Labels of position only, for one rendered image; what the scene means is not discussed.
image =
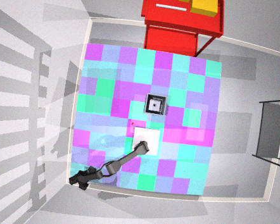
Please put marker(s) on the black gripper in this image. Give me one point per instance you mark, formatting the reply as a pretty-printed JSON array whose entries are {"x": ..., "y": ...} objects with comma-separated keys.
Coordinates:
[{"x": 90, "y": 170}]

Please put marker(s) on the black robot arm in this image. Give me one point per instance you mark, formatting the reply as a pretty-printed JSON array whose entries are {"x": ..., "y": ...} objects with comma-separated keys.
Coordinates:
[{"x": 112, "y": 166}]

